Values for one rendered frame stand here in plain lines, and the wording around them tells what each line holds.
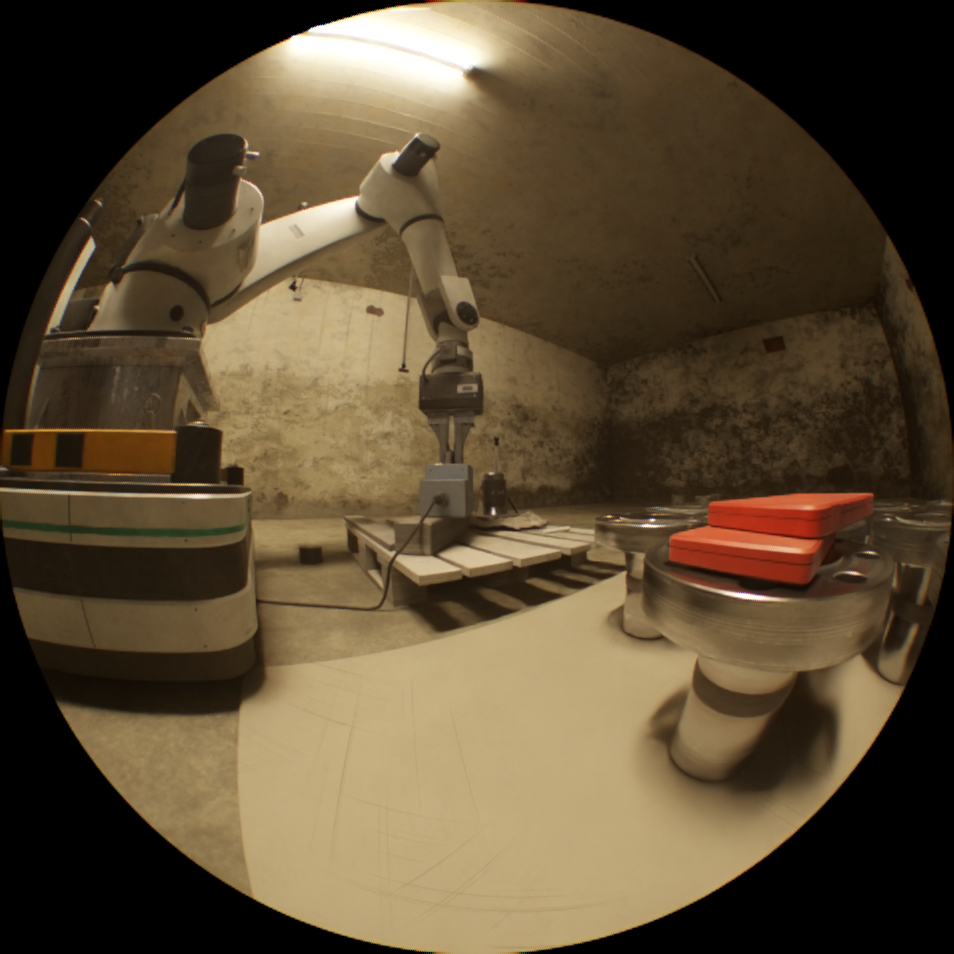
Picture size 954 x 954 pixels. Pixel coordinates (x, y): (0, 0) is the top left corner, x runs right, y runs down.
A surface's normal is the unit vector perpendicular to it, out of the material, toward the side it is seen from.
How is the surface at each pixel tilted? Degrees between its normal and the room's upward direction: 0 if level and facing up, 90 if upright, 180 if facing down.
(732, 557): 90
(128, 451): 90
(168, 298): 90
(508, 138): 180
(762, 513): 90
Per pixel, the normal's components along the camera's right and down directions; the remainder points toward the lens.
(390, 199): -0.22, 0.94
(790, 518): -1.00, 0.01
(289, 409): 0.54, -0.04
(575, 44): 0.01, 1.00
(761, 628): -0.81, -0.01
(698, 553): -0.95, 0.00
